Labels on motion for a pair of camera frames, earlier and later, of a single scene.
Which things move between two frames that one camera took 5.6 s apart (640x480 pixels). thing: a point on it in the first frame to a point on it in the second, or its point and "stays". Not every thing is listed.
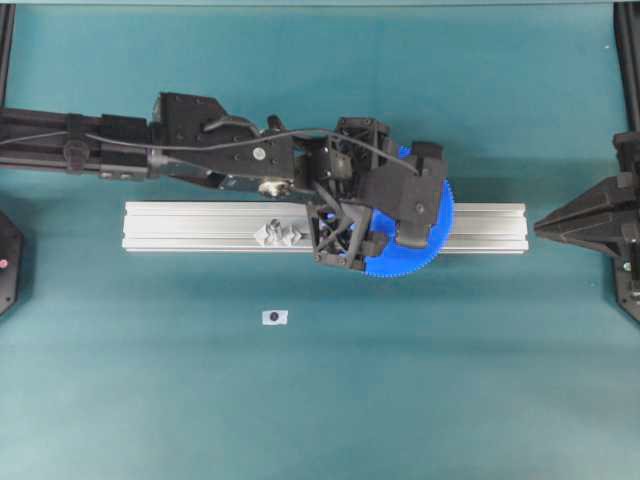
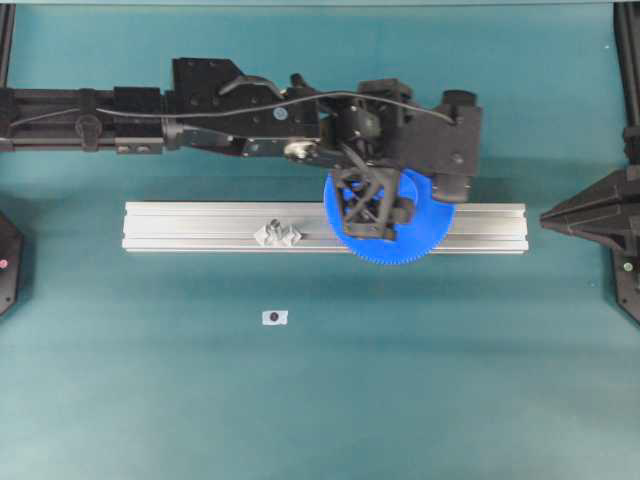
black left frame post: [7, 15] stays
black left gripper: [343, 162] to [367, 131]
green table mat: [204, 365] stays
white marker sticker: [275, 317] stays
